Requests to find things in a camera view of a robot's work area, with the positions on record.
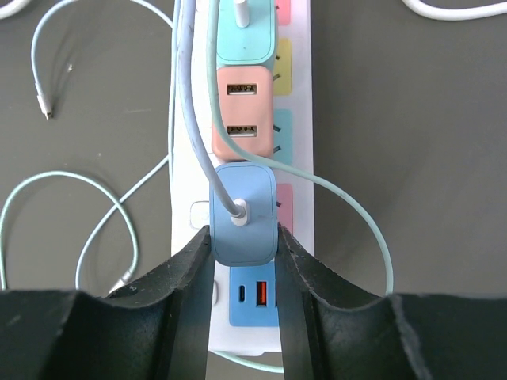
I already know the light blue USB cable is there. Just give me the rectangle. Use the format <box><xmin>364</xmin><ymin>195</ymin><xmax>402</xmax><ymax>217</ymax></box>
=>
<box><xmin>0</xmin><ymin>0</ymin><xmax>249</xmax><ymax>296</ymax></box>

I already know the mint USB cable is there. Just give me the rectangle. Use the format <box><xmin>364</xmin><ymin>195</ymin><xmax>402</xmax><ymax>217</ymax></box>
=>
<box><xmin>205</xmin><ymin>0</ymin><xmax>394</xmax><ymax>375</ymax></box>

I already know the mint USB charger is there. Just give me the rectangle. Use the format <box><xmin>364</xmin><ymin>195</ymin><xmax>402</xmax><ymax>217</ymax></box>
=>
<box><xmin>216</xmin><ymin>0</ymin><xmax>278</xmax><ymax>70</ymax></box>

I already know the white power strip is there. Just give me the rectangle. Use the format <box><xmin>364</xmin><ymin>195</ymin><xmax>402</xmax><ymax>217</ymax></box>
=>
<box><xmin>170</xmin><ymin>1</ymin><xmax>314</xmax><ymax>356</ymax></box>

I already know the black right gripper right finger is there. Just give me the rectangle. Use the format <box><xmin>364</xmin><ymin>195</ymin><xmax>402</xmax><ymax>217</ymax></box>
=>
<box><xmin>275</xmin><ymin>227</ymin><xmax>506</xmax><ymax>379</ymax></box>

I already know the white strip cord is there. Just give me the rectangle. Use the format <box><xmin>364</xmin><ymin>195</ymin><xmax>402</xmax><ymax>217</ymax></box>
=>
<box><xmin>402</xmin><ymin>0</ymin><xmax>507</xmax><ymax>21</ymax></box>

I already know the salmon dual USB charger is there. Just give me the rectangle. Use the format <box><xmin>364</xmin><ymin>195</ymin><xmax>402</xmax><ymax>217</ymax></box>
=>
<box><xmin>216</xmin><ymin>65</ymin><xmax>274</xmax><ymax>158</ymax></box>

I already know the blue USB charger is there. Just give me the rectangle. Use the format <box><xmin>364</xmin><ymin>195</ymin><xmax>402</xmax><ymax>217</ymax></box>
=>
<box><xmin>209</xmin><ymin>161</ymin><xmax>278</xmax><ymax>267</ymax></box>

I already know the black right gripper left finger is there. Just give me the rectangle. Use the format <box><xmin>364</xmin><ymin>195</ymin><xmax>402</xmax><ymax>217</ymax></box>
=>
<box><xmin>1</xmin><ymin>227</ymin><xmax>214</xmax><ymax>379</ymax></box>

